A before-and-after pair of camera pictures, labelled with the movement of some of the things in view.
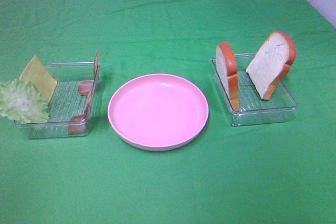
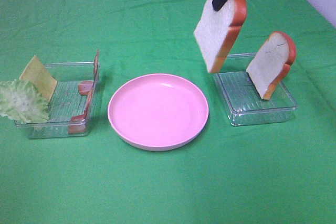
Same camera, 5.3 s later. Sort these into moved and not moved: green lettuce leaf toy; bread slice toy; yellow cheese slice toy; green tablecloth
Moved: bread slice toy
Not moved: yellow cheese slice toy; green tablecloth; green lettuce leaf toy
